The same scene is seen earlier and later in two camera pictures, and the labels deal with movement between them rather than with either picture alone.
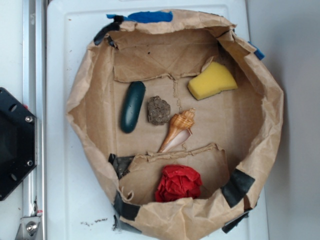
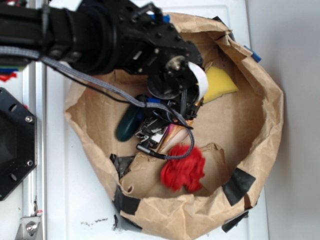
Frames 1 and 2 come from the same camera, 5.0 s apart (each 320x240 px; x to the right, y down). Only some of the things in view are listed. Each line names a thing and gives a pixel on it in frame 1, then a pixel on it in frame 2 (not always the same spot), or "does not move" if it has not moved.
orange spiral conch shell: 180,131 does not move
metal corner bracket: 29,229 does not move
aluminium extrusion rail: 34,93 does not move
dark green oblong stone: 135,93 → 131,120
